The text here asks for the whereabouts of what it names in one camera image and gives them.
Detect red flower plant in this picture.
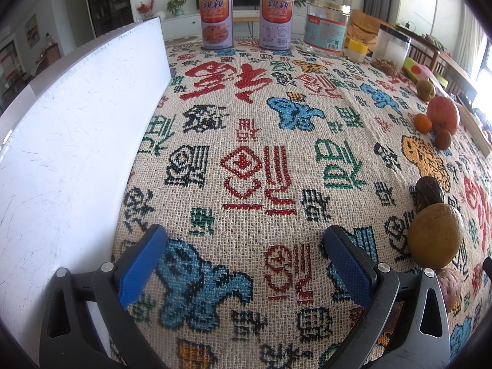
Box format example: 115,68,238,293
136,0,156,20

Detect orange beanbag cushion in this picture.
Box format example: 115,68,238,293
348,9,397,44

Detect small yellow-lid jar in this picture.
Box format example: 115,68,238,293
347,39,369,62

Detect red apple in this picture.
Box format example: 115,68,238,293
427,96,461,132

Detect can with food picture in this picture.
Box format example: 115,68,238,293
199,0,234,49

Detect clear container black lid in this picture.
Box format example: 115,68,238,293
371,24,412,78

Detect purple-brown fruit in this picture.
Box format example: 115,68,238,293
383,268,462,335

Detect green potted plant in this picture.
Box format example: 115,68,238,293
166,0,190,17

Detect dark wrinkled passion fruit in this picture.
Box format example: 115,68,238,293
415,176,447,214

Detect pink and green bag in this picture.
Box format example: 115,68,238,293
402,57,449,97

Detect black display shelf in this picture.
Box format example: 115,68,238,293
84,0,129,40

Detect white television cabinet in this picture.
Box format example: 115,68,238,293
161,10,262,42

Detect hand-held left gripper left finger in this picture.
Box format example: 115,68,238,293
39,224,170,369

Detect woven patterned tablecloth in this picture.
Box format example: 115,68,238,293
109,38,492,369

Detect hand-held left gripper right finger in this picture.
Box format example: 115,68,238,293
322,225,450,369

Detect small orange tangerine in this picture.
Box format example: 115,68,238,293
414,113,433,134

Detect round yellow-brown fruit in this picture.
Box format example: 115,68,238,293
407,204,466,269

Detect wooden chair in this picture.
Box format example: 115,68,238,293
396,25,478,97

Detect light wooden board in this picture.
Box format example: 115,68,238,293
455,102,492,159

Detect small dark red fruit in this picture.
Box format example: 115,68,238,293
434,128,453,151

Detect can with white label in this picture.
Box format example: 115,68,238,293
259,0,295,50

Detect clear plastic jar gold lid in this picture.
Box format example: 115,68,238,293
304,0,352,55

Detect white foam board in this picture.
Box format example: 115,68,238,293
0,16,172,369

